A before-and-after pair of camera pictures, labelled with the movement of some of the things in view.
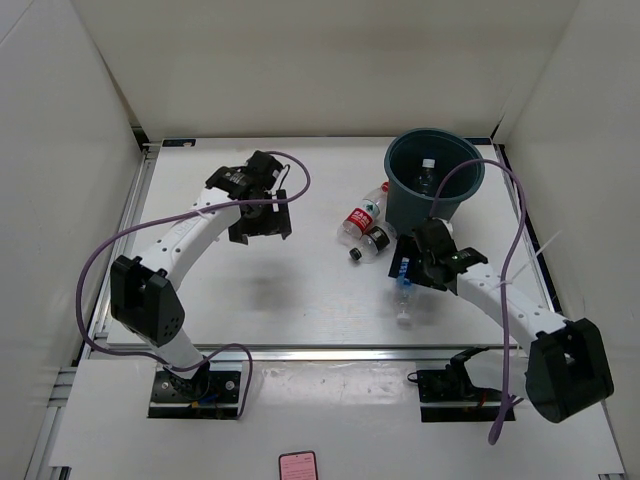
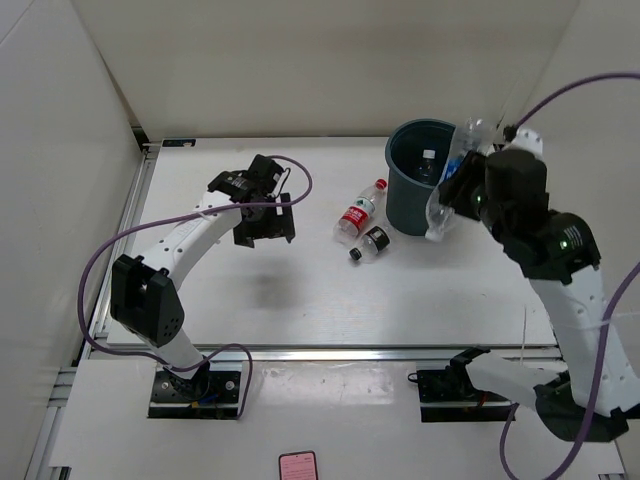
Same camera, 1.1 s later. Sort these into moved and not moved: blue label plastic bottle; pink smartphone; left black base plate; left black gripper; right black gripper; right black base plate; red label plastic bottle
Moved: red label plastic bottle; right black gripper; blue label plastic bottle
Not moved: right black base plate; left black base plate; pink smartphone; left black gripper
